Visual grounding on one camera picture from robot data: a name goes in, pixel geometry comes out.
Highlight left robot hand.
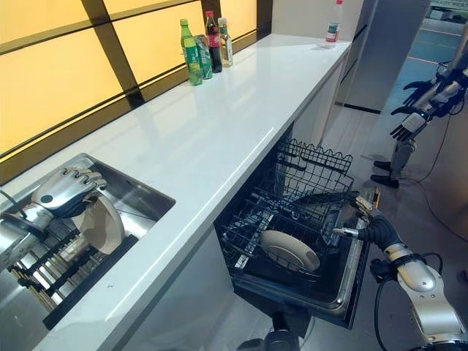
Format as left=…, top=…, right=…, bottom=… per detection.
left=30, top=166, right=108, bottom=219

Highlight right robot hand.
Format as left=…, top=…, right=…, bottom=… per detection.
left=332, top=192, right=404, bottom=254

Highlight cream plate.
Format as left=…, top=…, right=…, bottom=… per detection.
left=72, top=195, right=125, bottom=256
left=260, top=230, right=321, bottom=273

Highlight dishwasher door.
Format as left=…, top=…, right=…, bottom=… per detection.
left=230, top=186, right=381, bottom=330

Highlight stainless steel sink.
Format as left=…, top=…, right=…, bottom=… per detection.
left=0, top=153, right=176, bottom=351

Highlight black dish drying rack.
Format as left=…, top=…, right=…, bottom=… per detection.
left=7, top=233, right=139, bottom=331

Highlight grey refrigerator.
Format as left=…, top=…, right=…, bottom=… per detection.
left=342, top=0, right=432, bottom=113

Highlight white kitchen cabinet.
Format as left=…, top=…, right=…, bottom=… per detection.
left=120, top=54, right=352, bottom=351

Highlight green soda bottle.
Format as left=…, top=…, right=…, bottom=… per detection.
left=179, top=18, right=203, bottom=87

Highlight green drink can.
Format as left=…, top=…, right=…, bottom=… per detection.
left=195, top=34, right=214, bottom=80

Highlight dark cola bottle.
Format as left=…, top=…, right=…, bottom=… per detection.
left=204, top=10, right=224, bottom=74

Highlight clear yellow drink bottle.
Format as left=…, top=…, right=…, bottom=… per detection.
left=217, top=17, right=234, bottom=69

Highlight black floor cable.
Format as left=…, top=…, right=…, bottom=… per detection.
left=398, top=61, right=468, bottom=235

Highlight black wire dishwasher rack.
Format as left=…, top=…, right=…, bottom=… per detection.
left=218, top=186, right=361, bottom=283
left=272, top=137, right=355, bottom=216

